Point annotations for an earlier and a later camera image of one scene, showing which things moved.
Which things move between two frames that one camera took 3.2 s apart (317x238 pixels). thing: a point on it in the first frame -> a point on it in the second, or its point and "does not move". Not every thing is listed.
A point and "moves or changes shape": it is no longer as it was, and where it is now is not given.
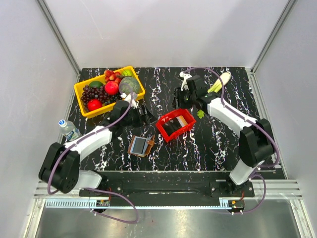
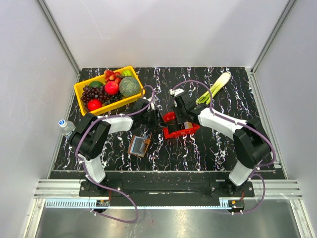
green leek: [216, 87] does not move
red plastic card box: [171, 125] moves or changes shape
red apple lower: [94, 104] does not move
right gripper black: [177, 102] -> [176, 108]
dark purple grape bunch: [99, 93] does not move
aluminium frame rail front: [276, 189] does not move
